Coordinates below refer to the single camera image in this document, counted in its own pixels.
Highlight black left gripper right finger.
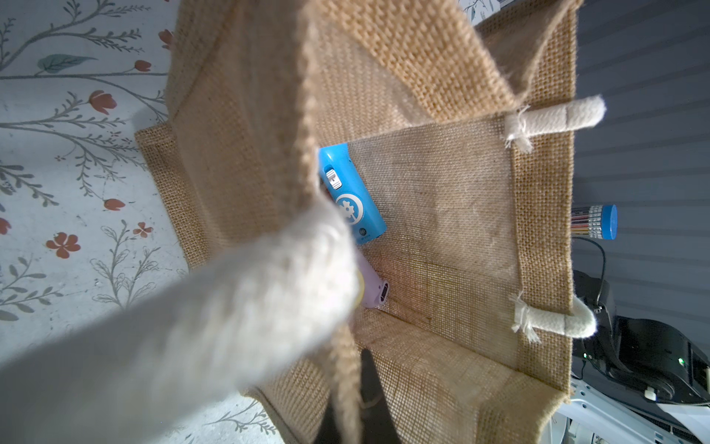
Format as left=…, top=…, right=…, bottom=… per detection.
left=361, top=349, right=400, bottom=444

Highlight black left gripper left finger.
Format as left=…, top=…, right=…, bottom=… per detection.
left=314, top=401, right=340, bottom=444

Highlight purple flashlight horizontal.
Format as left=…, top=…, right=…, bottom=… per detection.
left=356, top=250, right=389, bottom=309

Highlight blue flashlight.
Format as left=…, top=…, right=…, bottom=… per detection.
left=318, top=144, right=386, bottom=245

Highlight brown paper tote bag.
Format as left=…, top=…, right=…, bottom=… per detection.
left=1, top=1, right=593, bottom=443

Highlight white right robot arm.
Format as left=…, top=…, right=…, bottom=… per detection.
left=556, top=314, right=709, bottom=443

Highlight blue-lidded cylinder container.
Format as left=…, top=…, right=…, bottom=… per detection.
left=571, top=205, right=619, bottom=241

